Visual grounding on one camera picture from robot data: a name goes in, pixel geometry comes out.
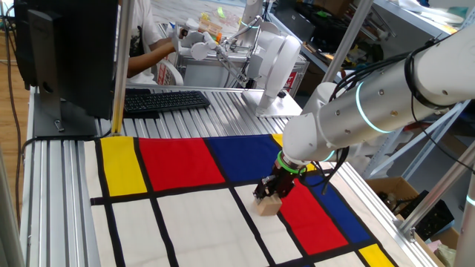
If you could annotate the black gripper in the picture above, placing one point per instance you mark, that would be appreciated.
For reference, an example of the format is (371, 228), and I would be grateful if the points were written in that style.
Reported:
(284, 181)

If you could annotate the grey metal shelf rack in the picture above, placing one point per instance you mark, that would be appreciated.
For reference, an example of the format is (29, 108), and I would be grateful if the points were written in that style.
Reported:
(419, 137)

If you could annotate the pale green plastic bag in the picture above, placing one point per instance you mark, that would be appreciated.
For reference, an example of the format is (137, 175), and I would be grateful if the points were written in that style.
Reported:
(445, 256)

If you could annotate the black computer keyboard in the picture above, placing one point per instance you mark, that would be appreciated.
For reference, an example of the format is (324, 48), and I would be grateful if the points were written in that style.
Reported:
(165, 101)

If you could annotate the black plastic crate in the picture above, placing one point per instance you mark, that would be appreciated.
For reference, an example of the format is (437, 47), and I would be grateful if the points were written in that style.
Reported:
(430, 219)

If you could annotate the person in white t-shirt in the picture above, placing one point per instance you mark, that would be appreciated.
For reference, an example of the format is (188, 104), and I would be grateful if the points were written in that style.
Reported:
(143, 22)

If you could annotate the aluminium frame post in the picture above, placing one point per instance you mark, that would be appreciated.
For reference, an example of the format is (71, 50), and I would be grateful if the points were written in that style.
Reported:
(122, 66)
(438, 189)
(345, 41)

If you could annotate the white plastic chair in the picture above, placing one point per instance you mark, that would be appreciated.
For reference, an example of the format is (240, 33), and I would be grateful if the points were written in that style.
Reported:
(172, 74)

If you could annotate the small wooden box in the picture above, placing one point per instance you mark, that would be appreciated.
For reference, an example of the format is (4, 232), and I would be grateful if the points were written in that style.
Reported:
(209, 26)

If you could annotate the black computer monitor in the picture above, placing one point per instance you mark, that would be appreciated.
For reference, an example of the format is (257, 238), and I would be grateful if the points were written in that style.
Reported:
(74, 55)

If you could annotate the bare person forearm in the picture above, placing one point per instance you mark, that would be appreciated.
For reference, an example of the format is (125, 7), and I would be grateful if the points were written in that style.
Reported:
(152, 57)

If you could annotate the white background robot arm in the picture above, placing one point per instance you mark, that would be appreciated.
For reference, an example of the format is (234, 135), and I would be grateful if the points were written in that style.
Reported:
(252, 11)

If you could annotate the colour block patterned cloth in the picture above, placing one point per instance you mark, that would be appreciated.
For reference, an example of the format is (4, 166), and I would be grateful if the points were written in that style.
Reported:
(185, 204)

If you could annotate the brown cardboard box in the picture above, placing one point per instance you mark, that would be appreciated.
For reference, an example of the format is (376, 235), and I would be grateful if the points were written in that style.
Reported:
(389, 185)

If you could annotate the silver metal case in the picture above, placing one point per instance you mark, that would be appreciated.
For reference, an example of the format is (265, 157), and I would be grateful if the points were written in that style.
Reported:
(208, 72)

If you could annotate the white haptic control device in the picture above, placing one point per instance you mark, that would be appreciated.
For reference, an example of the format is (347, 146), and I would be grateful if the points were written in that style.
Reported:
(276, 63)

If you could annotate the black equipment case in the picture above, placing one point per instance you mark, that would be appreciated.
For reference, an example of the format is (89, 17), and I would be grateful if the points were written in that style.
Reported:
(315, 22)

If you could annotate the light wooden cube block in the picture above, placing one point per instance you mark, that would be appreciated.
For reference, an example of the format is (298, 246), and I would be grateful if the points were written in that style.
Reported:
(269, 207)

